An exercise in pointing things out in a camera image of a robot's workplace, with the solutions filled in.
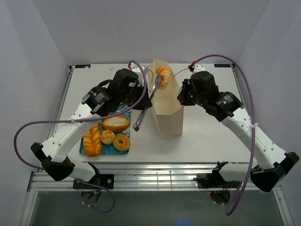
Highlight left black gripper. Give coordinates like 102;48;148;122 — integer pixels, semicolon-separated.
119;82;153;110

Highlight brown paper bag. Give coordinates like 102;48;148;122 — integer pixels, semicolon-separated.
147;59;183;139

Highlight fake croissant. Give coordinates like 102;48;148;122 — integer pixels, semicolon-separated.
156;66;171;90

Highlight metal serving tongs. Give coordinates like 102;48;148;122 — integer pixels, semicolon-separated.
133;73;163;131

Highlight small round scored roll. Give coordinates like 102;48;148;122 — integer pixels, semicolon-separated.
100;130;115;145

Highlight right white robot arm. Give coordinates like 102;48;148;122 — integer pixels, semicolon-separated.
177;71;299;192

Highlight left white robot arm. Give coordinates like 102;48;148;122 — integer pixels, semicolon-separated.
31;66;152;188

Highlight oval split bread loaf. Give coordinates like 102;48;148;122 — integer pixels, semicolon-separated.
102;115;130;133

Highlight fake bagel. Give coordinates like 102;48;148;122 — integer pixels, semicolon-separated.
113;134;131;152

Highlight long braided orange bread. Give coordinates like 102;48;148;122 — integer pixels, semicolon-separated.
83;124;102;157

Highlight right blue table label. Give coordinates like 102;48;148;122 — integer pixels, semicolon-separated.
214;64;231;68

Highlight blue table label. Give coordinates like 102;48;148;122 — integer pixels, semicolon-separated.
74;64;91;69
214;64;231;68

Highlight left blue table label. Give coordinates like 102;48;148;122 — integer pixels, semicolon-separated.
74;64;91;69

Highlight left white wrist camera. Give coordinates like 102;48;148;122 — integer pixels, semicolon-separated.
128;63;149;86

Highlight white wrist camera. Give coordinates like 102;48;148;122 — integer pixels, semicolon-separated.
128;63;149;86
188;61;206;74

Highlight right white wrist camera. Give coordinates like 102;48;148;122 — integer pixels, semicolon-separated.
188;61;206;74

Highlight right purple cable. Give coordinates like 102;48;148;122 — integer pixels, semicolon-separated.
188;54;257;216

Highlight purple cable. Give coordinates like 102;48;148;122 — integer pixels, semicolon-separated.
188;54;257;216
13;60;149;213

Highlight aluminium frame rail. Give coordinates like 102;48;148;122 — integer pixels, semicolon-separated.
26;163;283;193

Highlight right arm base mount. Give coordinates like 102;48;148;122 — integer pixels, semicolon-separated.
193;161;240;189

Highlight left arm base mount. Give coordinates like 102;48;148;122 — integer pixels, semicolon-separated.
72;174;115;189

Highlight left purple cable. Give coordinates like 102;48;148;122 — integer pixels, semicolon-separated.
13;60;149;213

